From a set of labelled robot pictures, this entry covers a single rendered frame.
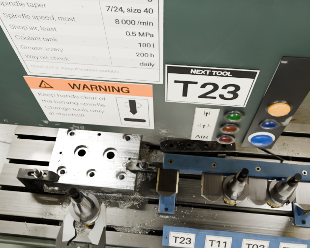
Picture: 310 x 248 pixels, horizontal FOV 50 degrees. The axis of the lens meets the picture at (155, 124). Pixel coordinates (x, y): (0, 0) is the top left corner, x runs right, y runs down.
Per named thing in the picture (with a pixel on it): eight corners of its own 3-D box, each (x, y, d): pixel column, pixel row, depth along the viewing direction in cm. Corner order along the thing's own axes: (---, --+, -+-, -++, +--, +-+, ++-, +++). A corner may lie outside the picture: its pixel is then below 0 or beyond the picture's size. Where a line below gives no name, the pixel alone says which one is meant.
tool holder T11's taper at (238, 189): (246, 181, 80) (253, 170, 74) (244, 198, 78) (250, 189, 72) (228, 176, 81) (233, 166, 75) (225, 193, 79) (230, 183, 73)
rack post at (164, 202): (174, 214, 109) (178, 184, 83) (158, 213, 109) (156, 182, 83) (176, 185, 114) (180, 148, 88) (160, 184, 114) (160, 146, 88)
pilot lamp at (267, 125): (275, 131, 44) (280, 123, 42) (259, 130, 44) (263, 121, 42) (275, 127, 44) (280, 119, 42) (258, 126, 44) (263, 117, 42)
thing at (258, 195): (269, 206, 79) (270, 205, 78) (247, 204, 79) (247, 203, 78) (267, 178, 82) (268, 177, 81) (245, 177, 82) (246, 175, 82)
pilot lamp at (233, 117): (241, 123, 43) (244, 115, 41) (224, 122, 43) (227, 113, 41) (240, 119, 43) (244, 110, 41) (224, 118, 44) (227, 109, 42)
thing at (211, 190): (223, 202, 79) (223, 201, 79) (201, 200, 80) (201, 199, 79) (223, 175, 83) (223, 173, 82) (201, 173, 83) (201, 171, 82)
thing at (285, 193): (288, 180, 80) (298, 170, 74) (294, 199, 78) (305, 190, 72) (270, 183, 80) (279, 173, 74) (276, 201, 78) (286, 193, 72)
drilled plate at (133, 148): (135, 194, 108) (134, 189, 104) (48, 186, 110) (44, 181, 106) (143, 133, 120) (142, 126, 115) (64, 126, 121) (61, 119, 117)
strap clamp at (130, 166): (166, 184, 114) (166, 167, 101) (128, 180, 115) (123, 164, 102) (166, 175, 116) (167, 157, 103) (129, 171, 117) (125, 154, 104)
